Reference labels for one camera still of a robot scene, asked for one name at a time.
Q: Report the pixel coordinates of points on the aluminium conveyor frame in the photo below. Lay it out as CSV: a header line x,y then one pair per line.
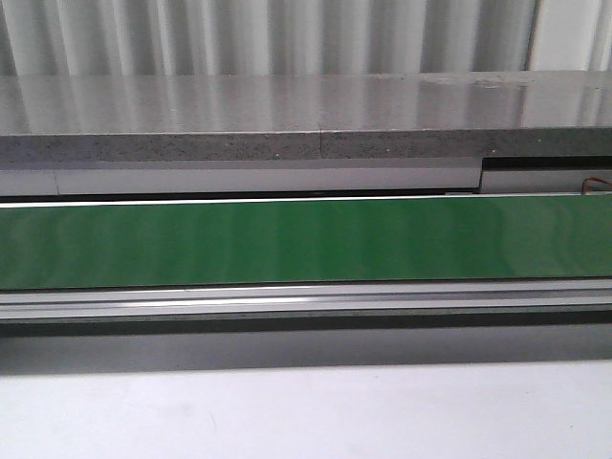
x,y
411,296

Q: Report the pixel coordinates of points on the white pleated curtain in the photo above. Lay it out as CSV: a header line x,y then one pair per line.
x,y
299,38

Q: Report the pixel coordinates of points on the grey metal rail channel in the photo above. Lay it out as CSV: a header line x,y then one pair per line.
x,y
412,176

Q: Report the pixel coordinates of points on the green conveyor belt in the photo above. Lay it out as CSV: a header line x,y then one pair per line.
x,y
149,244

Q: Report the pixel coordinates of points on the grey stone shelf slab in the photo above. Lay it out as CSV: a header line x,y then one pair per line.
x,y
103,119

